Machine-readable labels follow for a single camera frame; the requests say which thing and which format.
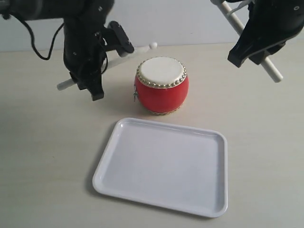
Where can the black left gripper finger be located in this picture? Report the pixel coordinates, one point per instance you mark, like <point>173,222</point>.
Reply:
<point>91,81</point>

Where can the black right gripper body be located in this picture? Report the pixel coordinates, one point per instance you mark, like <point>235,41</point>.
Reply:
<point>285,17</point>

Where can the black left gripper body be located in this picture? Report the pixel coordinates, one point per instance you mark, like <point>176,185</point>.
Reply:
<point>83,54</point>

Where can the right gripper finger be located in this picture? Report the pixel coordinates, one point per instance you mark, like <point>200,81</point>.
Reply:
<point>260,49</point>
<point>252,31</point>

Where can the wooden drumstick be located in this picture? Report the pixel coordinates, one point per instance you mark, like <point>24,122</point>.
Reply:
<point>232,18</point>
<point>112,63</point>

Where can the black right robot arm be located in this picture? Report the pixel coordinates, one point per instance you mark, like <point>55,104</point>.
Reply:
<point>271,23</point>

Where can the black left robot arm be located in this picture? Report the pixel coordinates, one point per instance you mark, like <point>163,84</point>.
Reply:
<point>26,10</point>

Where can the red small drum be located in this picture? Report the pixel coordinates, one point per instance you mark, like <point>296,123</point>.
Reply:
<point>161,84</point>

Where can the white plastic tray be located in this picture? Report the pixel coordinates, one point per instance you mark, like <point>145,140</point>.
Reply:
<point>165,165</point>

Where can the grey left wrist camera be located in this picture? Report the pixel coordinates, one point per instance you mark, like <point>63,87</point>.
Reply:
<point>116,39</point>

